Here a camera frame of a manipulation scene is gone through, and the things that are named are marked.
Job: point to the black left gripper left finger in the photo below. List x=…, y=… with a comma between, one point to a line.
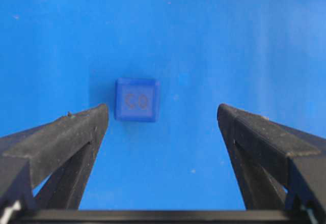
x=48, y=167

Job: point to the blue cube block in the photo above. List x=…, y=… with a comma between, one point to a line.
x=137, y=99

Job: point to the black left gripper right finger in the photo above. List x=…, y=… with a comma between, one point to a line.
x=276, y=166

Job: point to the blue table cloth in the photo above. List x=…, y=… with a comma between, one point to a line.
x=263, y=56

